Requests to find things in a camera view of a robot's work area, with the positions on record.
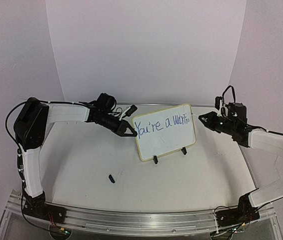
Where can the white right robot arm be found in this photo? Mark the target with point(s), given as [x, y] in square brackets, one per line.
[263, 140]

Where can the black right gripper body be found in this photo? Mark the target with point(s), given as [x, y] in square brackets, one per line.
[213, 122]

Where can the black right board stand foot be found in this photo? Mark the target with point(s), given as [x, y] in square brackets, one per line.
[184, 150]

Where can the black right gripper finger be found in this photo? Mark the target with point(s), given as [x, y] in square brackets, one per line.
[207, 116]
[207, 122]

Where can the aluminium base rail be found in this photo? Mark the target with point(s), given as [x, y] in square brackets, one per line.
[79, 222]

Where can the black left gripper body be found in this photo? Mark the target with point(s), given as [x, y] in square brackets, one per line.
[115, 128]

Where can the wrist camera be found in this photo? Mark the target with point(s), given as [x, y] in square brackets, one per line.
[220, 106]
[128, 111]

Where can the black left board stand foot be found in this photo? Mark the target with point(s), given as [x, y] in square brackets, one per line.
[155, 159]

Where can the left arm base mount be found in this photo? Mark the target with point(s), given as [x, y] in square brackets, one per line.
[38, 208]

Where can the blue marker cap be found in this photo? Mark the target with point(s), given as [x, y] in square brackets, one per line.
[111, 179]

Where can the black board stand foot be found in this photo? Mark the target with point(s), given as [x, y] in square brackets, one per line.
[184, 150]
[155, 159]

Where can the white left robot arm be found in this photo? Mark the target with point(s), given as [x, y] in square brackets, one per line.
[36, 115]

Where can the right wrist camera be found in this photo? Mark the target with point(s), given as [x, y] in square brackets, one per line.
[220, 106]

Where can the white whiteboard yellow rim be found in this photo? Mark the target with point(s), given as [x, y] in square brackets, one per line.
[164, 131]

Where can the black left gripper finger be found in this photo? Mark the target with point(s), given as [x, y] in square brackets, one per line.
[130, 134]
[127, 127]

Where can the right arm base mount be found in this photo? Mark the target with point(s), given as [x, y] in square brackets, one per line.
[243, 213]

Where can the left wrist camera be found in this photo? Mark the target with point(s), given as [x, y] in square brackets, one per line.
[128, 111]

